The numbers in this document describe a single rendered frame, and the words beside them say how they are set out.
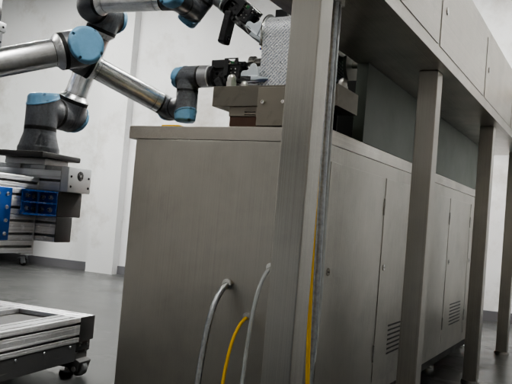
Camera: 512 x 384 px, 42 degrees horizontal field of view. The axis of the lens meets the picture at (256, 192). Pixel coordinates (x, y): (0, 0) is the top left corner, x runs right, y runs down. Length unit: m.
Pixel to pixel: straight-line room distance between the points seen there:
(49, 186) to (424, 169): 1.29
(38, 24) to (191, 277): 5.82
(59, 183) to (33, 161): 0.14
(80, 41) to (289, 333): 1.24
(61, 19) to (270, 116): 5.62
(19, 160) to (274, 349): 1.55
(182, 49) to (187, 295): 4.75
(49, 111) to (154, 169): 0.66
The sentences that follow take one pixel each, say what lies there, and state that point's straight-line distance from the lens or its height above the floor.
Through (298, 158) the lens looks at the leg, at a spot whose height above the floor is 0.76.
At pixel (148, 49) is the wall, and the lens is 6.70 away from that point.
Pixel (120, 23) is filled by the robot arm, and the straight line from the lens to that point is 2.68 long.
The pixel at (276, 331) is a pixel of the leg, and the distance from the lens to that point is 1.24.
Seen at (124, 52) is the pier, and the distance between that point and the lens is 6.70.
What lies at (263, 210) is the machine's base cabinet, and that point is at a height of 0.67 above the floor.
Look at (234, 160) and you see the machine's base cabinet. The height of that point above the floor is 0.80.
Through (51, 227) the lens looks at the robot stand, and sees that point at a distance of 2.46.
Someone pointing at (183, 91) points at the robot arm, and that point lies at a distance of 2.29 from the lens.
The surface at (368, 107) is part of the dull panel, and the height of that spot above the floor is 1.01.
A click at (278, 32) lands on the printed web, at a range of 2.19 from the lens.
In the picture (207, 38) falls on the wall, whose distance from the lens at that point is 6.43.
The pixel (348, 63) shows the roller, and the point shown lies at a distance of 2.22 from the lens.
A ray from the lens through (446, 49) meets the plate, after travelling 2.07.
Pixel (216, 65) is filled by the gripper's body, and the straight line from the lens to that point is 2.26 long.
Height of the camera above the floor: 0.65
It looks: 2 degrees up
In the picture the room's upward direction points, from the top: 5 degrees clockwise
